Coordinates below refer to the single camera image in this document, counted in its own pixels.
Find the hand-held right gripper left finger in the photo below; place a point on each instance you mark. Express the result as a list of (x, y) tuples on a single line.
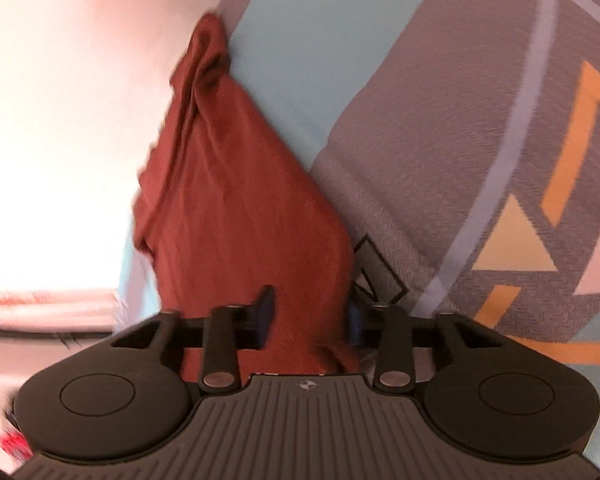
[(265, 312)]

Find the geometric printed bed sheet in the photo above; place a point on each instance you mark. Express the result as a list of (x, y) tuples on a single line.
[(430, 110)]

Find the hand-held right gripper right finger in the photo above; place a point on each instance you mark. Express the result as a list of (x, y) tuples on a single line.
[(353, 321)]

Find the maroon long-sleeve sweater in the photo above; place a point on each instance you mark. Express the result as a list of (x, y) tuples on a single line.
[(240, 185)]

